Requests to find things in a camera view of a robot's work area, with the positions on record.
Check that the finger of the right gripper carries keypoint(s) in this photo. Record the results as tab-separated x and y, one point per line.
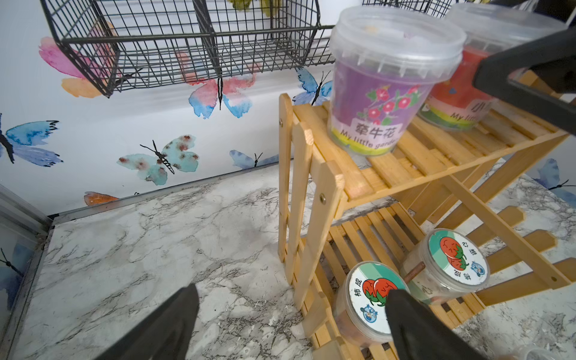
533	77

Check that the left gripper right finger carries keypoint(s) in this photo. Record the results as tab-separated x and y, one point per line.
418	334

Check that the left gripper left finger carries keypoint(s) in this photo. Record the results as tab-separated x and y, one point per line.
164	334

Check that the strawberry lid jar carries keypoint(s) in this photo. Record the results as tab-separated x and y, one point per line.
360	308
444	266

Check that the red seed jar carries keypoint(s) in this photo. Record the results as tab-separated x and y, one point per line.
456	105

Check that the two-tier bamboo shelf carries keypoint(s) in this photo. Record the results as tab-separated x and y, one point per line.
330	209

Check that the purple seed jar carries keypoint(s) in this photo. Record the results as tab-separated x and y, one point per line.
387	81

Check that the black wire wall basket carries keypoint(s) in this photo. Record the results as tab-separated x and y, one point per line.
105	47

